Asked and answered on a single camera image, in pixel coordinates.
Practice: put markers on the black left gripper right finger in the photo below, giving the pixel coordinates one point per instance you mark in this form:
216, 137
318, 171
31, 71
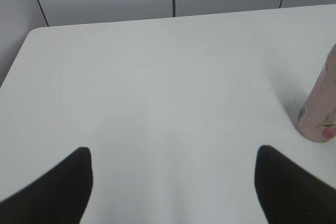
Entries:
289, 194

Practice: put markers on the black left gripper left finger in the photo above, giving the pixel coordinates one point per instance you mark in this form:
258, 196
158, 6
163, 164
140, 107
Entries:
60, 195

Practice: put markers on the oolong tea bottle pink label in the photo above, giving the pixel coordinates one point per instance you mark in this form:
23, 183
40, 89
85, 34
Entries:
316, 119

